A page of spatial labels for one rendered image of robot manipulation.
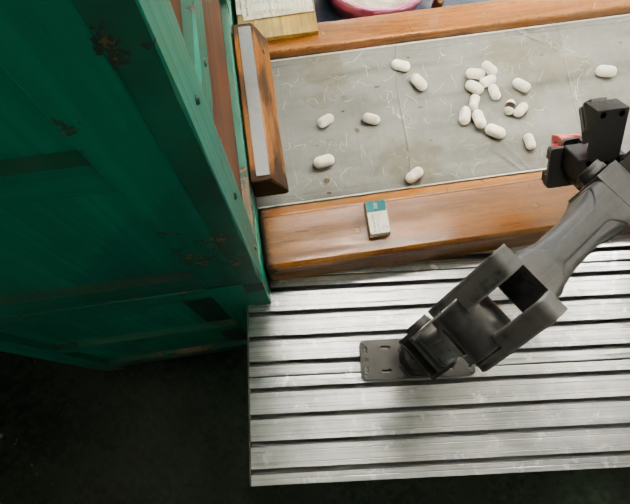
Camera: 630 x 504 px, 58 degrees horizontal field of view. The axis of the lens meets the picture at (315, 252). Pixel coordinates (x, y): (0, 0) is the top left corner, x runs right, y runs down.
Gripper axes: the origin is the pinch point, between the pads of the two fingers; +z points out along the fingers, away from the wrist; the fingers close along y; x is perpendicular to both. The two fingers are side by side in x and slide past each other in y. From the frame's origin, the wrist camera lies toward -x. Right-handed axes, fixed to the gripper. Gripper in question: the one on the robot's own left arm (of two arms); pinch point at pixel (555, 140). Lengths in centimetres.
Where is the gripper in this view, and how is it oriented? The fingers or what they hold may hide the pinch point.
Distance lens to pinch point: 100.9
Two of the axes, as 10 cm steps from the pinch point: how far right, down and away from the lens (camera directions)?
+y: -9.9, 1.4, -0.1
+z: -0.9, -5.6, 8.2
